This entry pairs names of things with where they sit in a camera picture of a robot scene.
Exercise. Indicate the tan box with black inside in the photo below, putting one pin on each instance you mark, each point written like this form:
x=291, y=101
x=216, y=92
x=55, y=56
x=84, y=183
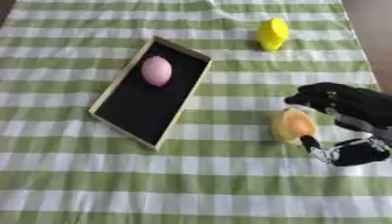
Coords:
x=148, y=93

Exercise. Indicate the orange toy fruit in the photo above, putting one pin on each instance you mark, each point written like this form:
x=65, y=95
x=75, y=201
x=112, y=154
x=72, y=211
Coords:
x=293, y=126

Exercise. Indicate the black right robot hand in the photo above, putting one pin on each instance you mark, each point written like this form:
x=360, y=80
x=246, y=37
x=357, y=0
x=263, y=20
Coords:
x=352, y=102

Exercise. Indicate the yellow toy fruit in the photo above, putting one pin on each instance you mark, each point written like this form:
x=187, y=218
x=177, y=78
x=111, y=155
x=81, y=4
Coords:
x=272, y=33

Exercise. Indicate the pink toy fruit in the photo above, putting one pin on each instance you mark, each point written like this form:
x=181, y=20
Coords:
x=156, y=71

